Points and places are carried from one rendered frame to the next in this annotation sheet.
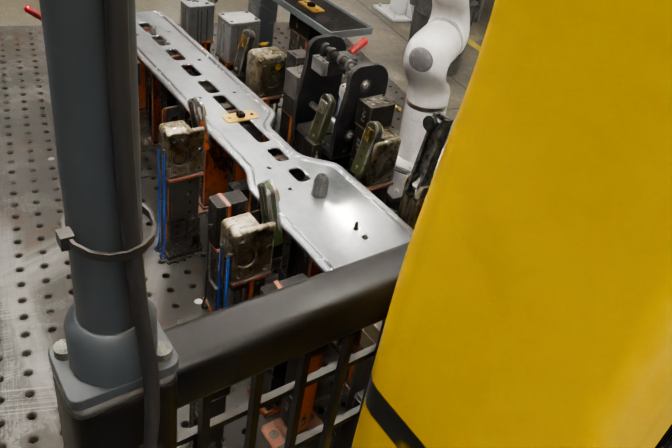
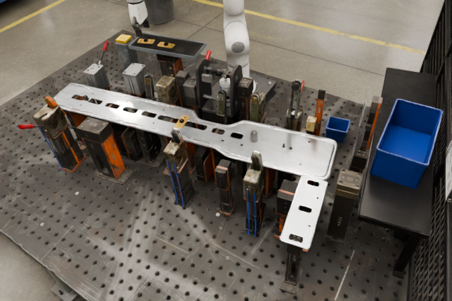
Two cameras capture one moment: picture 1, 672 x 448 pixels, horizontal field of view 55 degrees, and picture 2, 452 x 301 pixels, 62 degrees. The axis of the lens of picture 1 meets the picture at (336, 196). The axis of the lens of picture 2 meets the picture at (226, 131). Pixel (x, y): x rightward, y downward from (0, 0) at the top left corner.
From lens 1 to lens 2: 0.68 m
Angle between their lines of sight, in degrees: 20
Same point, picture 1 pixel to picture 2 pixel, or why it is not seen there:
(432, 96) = (243, 59)
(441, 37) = (241, 32)
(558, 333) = not seen: outside the picture
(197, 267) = (201, 199)
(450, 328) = not seen: outside the picture
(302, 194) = (248, 144)
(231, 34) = (137, 80)
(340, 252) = (290, 161)
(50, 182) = (91, 205)
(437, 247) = not seen: outside the picture
